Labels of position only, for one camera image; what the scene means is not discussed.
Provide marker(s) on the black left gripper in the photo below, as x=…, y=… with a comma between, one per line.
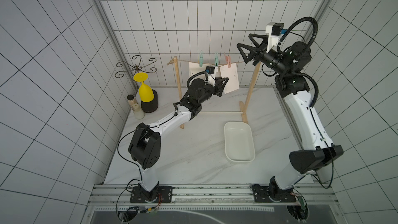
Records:
x=219, y=83

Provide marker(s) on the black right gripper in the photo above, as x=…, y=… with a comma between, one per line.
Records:
x=259, y=54

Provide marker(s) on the pink clothespin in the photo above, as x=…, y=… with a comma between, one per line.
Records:
x=228, y=60

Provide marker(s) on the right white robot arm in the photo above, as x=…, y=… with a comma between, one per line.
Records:
x=300, y=92

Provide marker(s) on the wooden clothesline stand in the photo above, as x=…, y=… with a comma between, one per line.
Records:
x=243, y=106

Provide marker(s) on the white plastic tray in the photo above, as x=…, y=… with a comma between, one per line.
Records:
x=239, y=142

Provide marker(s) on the yellow plastic wine glass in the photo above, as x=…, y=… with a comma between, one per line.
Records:
x=145, y=91

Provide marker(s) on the small corked glass bottle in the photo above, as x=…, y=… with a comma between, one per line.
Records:
x=137, y=111

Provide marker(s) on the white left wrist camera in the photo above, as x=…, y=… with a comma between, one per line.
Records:
x=210, y=80

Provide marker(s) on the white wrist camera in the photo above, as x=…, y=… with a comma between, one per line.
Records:
x=210, y=80
x=273, y=31

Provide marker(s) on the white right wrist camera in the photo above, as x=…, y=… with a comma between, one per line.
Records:
x=273, y=31

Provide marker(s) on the black wire glass rack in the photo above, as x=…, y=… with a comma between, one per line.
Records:
x=147, y=107

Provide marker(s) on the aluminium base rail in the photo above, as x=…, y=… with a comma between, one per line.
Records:
x=209, y=195

